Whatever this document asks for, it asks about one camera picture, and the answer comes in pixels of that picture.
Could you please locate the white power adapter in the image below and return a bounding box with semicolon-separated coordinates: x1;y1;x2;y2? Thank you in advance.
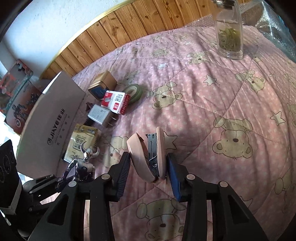
87;104;118;128

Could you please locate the silver horned robot figurine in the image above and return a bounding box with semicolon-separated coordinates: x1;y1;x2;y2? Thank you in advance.
61;141;100;182

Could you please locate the glass tea bottle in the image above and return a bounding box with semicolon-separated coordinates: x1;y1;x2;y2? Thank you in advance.
211;0;243;60

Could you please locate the pink stapler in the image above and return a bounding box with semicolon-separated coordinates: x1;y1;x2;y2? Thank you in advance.
127;126;166;183

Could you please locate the gold tin box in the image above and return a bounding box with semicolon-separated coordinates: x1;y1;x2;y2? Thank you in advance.
88;71;117;100

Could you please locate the green tape roll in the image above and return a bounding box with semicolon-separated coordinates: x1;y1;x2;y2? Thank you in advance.
123;84;143;105

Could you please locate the bubble wrap sheet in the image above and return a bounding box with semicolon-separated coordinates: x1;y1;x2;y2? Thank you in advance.
188;1;295;62

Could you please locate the colourful toy box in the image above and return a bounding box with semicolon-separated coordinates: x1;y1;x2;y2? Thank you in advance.
1;60;42;135

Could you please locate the pink bear quilt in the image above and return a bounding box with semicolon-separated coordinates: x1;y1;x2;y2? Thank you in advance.
73;26;295;240

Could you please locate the red white staples box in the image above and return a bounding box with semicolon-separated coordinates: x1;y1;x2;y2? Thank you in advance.
101;90;130;115

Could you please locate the yellow paper packet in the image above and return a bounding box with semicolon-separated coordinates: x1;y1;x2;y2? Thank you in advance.
64;124;101;163

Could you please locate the white cardboard box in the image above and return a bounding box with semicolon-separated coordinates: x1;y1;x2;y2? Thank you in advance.
16;71;85;178

